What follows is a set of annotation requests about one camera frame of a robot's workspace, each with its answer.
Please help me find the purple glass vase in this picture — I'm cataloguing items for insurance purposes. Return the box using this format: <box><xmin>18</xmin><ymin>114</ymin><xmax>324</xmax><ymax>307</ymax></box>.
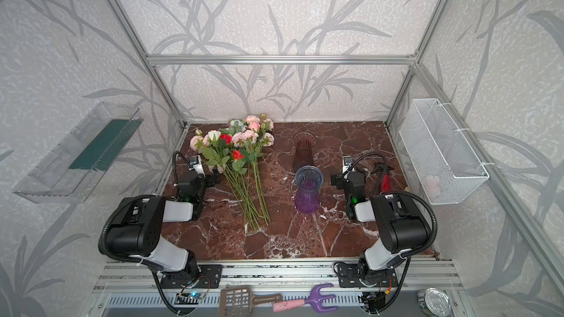
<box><xmin>294</xmin><ymin>166</ymin><xmax>324</xmax><ymax>214</ymax></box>

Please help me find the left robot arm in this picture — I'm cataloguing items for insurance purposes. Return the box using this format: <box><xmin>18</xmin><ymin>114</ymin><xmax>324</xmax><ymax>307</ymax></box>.
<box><xmin>98</xmin><ymin>170</ymin><xmax>220</xmax><ymax>280</ymax></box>

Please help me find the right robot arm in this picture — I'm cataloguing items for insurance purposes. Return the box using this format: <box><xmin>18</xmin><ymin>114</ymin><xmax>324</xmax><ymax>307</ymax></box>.
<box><xmin>330</xmin><ymin>171</ymin><xmax>439</xmax><ymax>282</ymax></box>

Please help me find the bunch of artificial flowers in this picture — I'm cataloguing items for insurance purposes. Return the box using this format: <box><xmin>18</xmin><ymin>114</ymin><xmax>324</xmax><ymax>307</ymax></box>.
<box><xmin>189</xmin><ymin>114</ymin><xmax>275</xmax><ymax>231</ymax></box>

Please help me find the dark red glass vase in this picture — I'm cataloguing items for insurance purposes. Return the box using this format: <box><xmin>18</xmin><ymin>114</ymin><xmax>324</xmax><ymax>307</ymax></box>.
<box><xmin>292</xmin><ymin>131</ymin><xmax>316</xmax><ymax>173</ymax></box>

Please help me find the brown plastic scoop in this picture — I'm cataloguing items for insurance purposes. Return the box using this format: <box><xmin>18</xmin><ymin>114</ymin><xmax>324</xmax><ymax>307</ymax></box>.
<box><xmin>219</xmin><ymin>286</ymin><xmax>283</xmax><ymax>317</ymax></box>

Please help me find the purple pink garden fork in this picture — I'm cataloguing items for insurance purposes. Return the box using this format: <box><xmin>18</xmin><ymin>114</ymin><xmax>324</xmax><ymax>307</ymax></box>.
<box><xmin>273</xmin><ymin>283</ymin><xmax>339</xmax><ymax>313</ymax></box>

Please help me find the metal tin can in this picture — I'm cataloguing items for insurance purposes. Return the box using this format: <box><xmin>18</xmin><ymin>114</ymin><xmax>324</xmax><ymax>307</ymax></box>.
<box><xmin>417</xmin><ymin>288</ymin><xmax>452</xmax><ymax>317</ymax></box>

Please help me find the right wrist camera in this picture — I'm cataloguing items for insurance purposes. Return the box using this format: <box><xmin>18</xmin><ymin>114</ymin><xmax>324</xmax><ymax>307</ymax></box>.
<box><xmin>342</xmin><ymin>156</ymin><xmax>355</xmax><ymax>173</ymax></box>

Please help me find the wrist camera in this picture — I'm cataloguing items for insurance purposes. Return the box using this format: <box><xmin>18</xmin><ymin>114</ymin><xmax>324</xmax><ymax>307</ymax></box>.
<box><xmin>188</xmin><ymin>155</ymin><xmax>205</xmax><ymax>175</ymax></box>
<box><xmin>342</xmin><ymin>156</ymin><xmax>355</xmax><ymax>173</ymax></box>

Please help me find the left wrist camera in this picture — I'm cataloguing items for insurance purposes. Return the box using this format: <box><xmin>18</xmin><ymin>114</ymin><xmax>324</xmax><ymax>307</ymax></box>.
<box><xmin>188</xmin><ymin>155</ymin><xmax>205</xmax><ymax>175</ymax></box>

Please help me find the white wire mesh basket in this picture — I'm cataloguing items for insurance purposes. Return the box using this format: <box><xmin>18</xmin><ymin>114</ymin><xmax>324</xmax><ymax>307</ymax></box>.
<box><xmin>399</xmin><ymin>98</ymin><xmax>490</xmax><ymax>205</ymax></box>

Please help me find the clear plastic wall shelf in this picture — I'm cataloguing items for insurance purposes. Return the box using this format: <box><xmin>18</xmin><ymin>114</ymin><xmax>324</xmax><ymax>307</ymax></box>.
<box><xmin>13</xmin><ymin>102</ymin><xmax>143</xmax><ymax>204</ymax></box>

